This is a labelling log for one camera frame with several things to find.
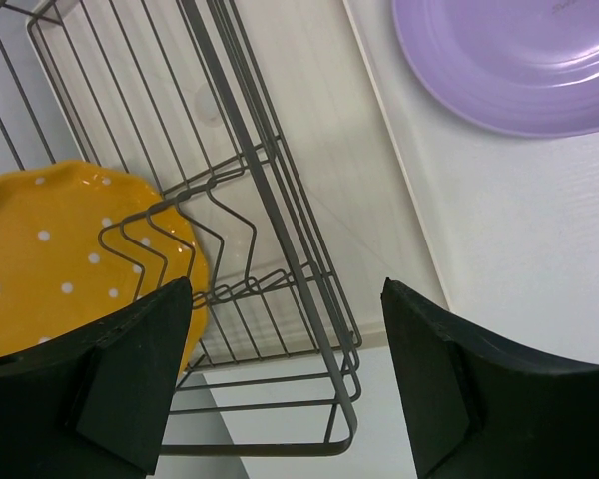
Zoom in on purple plate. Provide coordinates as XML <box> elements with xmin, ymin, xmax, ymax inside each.
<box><xmin>391</xmin><ymin>1</ymin><xmax>599</xmax><ymax>138</ymax></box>

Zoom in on grey wire dish rack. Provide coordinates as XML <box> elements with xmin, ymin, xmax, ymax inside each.
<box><xmin>0</xmin><ymin>1</ymin><xmax>361</xmax><ymax>476</ymax></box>

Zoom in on cream drip tray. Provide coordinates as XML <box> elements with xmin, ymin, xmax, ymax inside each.
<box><xmin>26</xmin><ymin>1</ymin><xmax>443</xmax><ymax>368</ymax></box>

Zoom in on yellow polka dot plate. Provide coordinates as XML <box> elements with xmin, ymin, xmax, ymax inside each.
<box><xmin>0</xmin><ymin>161</ymin><xmax>210</xmax><ymax>357</ymax></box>

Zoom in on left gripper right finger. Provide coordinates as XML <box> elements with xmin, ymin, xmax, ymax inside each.
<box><xmin>381</xmin><ymin>279</ymin><xmax>599</xmax><ymax>478</ymax></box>

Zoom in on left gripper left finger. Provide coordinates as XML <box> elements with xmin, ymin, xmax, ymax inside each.
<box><xmin>0</xmin><ymin>277</ymin><xmax>193</xmax><ymax>478</ymax></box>

